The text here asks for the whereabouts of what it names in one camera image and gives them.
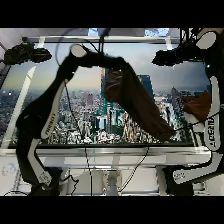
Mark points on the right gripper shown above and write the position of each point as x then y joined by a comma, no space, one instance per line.
166,57

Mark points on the brown garment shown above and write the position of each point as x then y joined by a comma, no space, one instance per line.
140,103

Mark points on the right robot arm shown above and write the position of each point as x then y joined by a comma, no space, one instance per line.
213,110

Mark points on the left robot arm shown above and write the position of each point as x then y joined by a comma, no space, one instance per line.
50,110

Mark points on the red-brown garment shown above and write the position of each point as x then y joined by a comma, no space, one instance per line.
199,106

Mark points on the heap of clothes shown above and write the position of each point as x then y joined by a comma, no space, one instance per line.
23,54

